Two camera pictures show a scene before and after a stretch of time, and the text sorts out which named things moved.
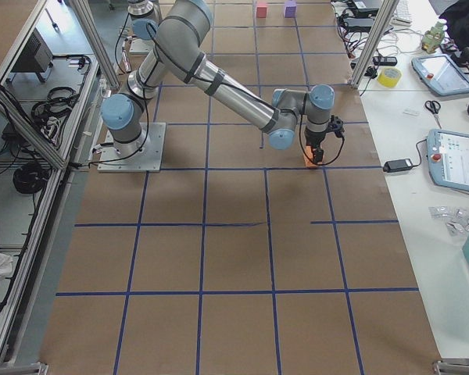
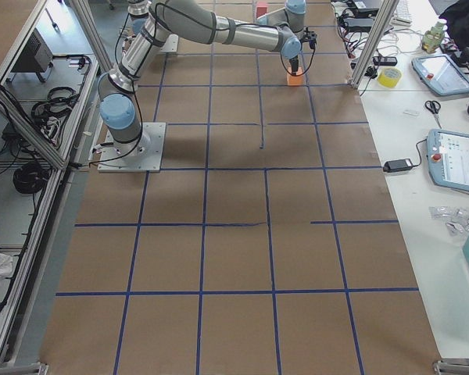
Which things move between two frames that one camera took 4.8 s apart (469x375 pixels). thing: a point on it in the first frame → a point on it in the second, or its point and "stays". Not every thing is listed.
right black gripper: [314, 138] → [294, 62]
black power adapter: [398, 165] stays
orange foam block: [309, 157] → [295, 80]
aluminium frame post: [374, 43] stays
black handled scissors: [434, 107] stays
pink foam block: [261, 10] stays
